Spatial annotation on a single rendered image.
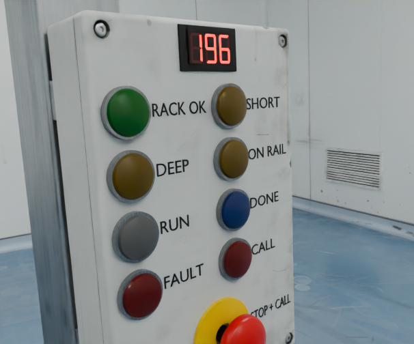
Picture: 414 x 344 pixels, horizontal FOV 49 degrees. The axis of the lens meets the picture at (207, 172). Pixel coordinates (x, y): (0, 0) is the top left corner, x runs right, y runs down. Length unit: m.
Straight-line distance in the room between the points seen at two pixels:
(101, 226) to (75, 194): 0.03
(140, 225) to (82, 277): 0.06
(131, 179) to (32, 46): 0.12
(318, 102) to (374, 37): 0.75
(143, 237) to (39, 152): 0.10
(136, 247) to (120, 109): 0.08
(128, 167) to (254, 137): 0.11
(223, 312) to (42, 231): 0.14
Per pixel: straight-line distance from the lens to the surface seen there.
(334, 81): 3.93
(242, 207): 0.31
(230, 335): 0.31
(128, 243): 0.26
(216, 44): 0.30
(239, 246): 0.32
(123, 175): 0.25
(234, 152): 0.30
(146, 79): 0.27
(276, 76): 0.35
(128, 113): 0.25
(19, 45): 0.34
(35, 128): 0.33
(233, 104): 0.30
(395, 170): 3.59
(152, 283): 0.28
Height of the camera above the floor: 1.07
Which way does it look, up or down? 9 degrees down
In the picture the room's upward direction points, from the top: 3 degrees counter-clockwise
